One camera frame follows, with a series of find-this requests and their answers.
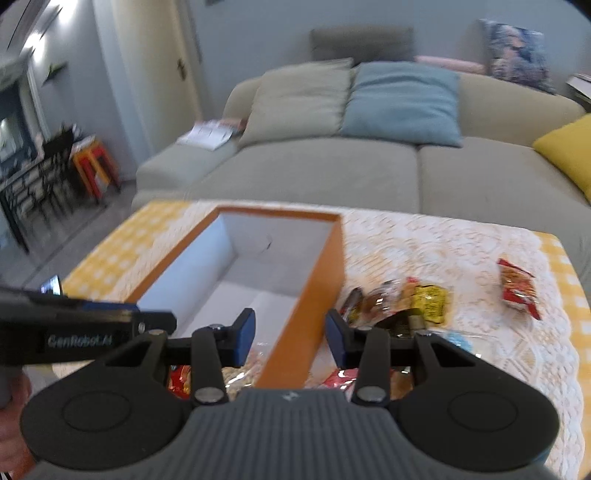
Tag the dark sausage packet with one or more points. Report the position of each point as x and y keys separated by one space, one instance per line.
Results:
x=353 y=304

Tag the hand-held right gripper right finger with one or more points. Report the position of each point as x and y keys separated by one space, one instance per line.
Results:
x=334 y=341

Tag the white paper leaflets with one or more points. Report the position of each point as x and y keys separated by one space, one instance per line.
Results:
x=210 y=133

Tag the pale peanut packet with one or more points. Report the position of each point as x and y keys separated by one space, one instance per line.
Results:
x=244 y=374

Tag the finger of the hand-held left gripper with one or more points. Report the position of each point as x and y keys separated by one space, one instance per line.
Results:
x=69 y=302
x=154 y=322

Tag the grey cushion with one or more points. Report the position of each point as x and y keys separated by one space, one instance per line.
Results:
x=362 y=44

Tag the light blue cushion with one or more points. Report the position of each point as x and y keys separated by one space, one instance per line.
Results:
x=401 y=104

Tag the yellow checkered tablecloth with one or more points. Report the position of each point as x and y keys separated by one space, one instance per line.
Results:
x=120 y=240

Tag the person's left hand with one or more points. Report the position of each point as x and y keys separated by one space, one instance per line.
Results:
x=11 y=438

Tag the cream door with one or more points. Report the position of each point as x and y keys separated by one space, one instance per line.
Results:
x=157 y=69

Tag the yellow cushion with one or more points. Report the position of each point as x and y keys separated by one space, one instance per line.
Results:
x=570 y=152

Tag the beige cushion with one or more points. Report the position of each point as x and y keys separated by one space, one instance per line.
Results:
x=295 y=101

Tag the pink cushion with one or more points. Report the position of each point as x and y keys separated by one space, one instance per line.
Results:
x=450 y=64

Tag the orange cardboard box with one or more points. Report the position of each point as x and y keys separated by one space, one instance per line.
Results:
x=314 y=295

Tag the clear packet of brown cakes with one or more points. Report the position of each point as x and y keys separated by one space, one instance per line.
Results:
x=378 y=299

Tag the floral patterned cushion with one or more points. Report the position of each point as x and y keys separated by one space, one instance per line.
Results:
x=517 y=55

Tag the white lace table cover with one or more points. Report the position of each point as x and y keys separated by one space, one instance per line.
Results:
x=461 y=249

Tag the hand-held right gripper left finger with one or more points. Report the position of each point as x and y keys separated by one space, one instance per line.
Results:
x=244 y=339

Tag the stack of books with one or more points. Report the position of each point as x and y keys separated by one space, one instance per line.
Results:
x=579 y=85

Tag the beige sofa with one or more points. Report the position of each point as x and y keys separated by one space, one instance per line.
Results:
x=323 y=170

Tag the red glossy snack packet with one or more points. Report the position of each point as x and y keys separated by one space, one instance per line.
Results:
x=339 y=381

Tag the smartphone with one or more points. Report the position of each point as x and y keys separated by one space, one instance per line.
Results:
x=51 y=285

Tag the red and yellow snack packet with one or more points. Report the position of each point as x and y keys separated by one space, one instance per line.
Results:
x=181 y=379

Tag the light blue snack packet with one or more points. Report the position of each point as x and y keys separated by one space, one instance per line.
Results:
x=457 y=340

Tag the black chairs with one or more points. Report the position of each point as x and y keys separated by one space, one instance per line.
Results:
x=51 y=184

